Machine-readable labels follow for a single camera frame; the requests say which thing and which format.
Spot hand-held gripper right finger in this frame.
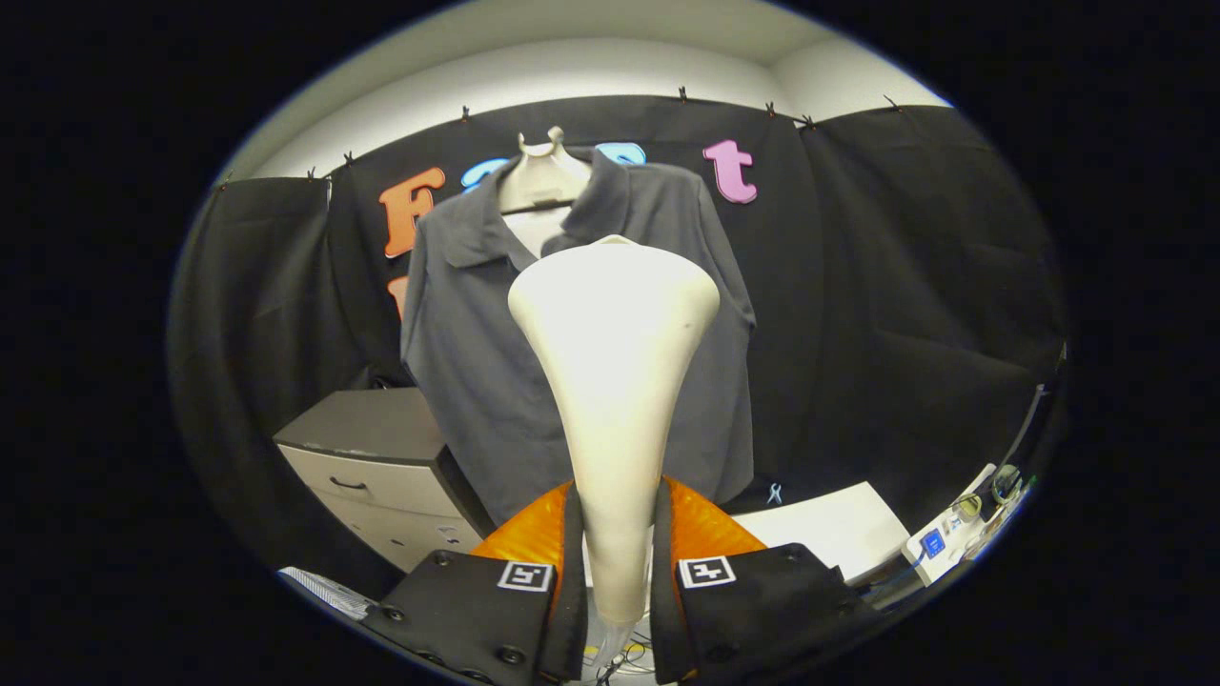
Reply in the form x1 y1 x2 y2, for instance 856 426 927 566
651 474 873 685

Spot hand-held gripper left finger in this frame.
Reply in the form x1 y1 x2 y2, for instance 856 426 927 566
360 476 590 685

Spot white device with blue label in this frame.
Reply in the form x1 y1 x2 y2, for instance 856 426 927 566
903 519 968 584

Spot white storage box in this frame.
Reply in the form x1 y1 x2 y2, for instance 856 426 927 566
732 481 911 584

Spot white mannequin torso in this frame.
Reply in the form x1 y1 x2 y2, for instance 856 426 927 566
498 126 594 258

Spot white ribbed object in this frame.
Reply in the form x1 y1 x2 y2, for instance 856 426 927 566
281 567 377 622

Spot grey drawer cabinet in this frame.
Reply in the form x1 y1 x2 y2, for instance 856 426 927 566
274 386 497 573

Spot grey button-up shirt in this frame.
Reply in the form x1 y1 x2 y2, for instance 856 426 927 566
400 148 757 527

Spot bundle of thin cables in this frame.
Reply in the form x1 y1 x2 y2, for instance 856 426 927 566
586 624 659 683

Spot row of black cloth clips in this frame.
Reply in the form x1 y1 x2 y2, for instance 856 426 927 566
214 86 906 192

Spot black backdrop cloth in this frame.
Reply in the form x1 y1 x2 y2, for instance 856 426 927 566
170 93 1067 582

